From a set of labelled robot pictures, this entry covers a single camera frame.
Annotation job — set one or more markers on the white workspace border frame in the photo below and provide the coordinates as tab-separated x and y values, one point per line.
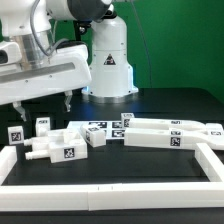
115	196

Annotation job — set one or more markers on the white chair seat part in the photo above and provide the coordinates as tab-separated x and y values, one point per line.
60	145

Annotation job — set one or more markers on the white chair back frame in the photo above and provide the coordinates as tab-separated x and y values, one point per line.
174	134

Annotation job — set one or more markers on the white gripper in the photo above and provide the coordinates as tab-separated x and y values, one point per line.
65	71

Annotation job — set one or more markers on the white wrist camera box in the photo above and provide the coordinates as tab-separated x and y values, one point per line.
10	54

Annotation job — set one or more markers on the black camera on stand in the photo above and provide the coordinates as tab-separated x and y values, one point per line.
80	29

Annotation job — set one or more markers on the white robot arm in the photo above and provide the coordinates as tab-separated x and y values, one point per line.
57	46

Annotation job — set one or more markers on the white marker sheet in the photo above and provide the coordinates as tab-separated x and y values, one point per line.
113	129

